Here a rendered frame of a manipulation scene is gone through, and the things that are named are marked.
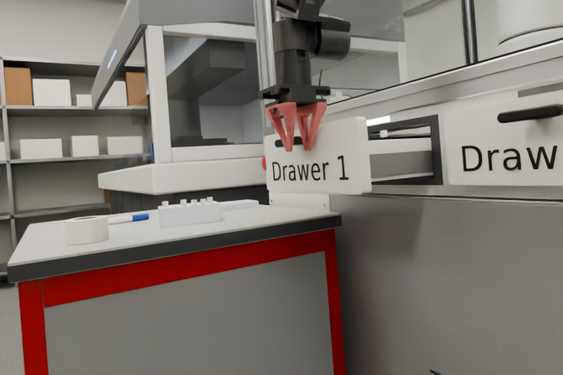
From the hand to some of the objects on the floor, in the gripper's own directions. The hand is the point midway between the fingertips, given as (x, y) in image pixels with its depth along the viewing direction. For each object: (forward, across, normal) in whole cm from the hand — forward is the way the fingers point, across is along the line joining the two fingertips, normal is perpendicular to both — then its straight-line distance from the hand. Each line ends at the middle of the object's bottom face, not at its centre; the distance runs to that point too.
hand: (298, 146), depth 66 cm
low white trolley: (+90, +12, -43) cm, 100 cm away
